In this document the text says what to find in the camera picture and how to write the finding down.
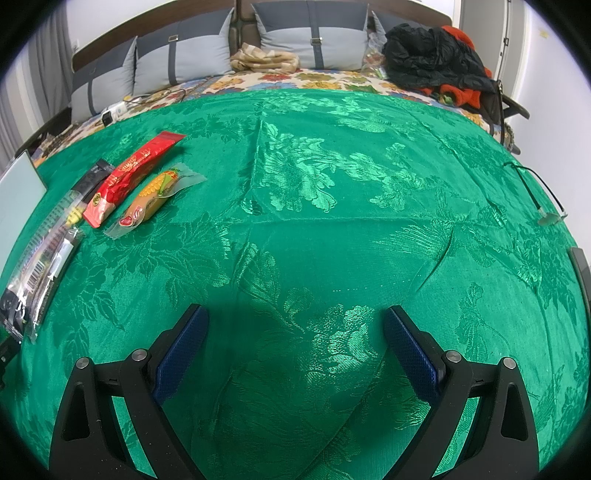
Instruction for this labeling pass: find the clear plastic bag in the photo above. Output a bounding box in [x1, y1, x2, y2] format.
[362, 46, 389, 77]

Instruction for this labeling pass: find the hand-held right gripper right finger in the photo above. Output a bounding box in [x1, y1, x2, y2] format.
[384, 305, 541, 480]

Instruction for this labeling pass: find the white door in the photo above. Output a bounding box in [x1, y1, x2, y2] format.
[461, 0, 527, 93]

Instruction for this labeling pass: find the red orange garment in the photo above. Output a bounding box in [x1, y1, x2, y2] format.
[434, 25, 492, 109]

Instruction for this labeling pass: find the white cardboard box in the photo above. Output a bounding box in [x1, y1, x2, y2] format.
[0, 152, 48, 278]

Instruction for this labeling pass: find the floral bedsheet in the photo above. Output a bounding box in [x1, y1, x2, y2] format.
[34, 67, 520, 155]

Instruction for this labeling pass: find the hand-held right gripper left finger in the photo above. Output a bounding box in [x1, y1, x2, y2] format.
[48, 304, 211, 480]

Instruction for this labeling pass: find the green patterned blanket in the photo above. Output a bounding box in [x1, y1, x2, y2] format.
[0, 88, 591, 480]

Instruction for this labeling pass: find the grey curtain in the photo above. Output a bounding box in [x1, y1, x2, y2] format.
[0, 28, 79, 153]

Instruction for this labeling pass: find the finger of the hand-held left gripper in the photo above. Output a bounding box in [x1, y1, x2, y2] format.
[0, 335, 21, 391]

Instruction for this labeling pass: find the black chair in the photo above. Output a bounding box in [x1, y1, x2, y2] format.
[480, 78, 532, 155]

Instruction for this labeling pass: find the corn sausage packet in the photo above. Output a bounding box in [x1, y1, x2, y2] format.
[105, 162, 206, 241]

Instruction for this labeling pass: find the black phone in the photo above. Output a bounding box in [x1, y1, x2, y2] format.
[570, 247, 591, 289]

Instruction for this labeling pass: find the brown headboard panel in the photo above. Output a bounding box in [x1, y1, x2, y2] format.
[238, 0, 453, 28]
[71, 0, 236, 70]

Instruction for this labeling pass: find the black cable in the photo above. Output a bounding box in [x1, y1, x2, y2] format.
[503, 161, 570, 227]

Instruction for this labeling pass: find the grey pillow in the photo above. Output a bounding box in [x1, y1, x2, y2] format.
[252, 0, 370, 72]
[69, 36, 138, 121]
[134, 7, 235, 95]
[369, 9, 402, 51]

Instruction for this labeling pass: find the black long biscuit packet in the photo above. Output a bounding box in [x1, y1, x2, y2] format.
[0, 158, 117, 344]

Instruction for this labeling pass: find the black jacket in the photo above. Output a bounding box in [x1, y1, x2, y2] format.
[383, 25, 497, 93]

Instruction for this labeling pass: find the beige folded cloth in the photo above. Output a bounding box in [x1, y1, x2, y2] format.
[230, 42, 298, 73]

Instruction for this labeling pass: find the white power strip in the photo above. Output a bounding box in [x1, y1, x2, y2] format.
[102, 102, 127, 126]

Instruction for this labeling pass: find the red snack packet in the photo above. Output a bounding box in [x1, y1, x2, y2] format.
[83, 131, 186, 229]

